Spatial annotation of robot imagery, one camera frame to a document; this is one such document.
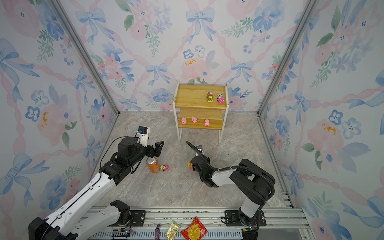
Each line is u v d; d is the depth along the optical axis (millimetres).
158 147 689
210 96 795
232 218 733
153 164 818
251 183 463
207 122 902
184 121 910
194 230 701
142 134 639
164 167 882
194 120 919
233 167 533
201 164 692
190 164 902
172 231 695
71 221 415
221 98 781
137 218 742
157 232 703
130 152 567
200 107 782
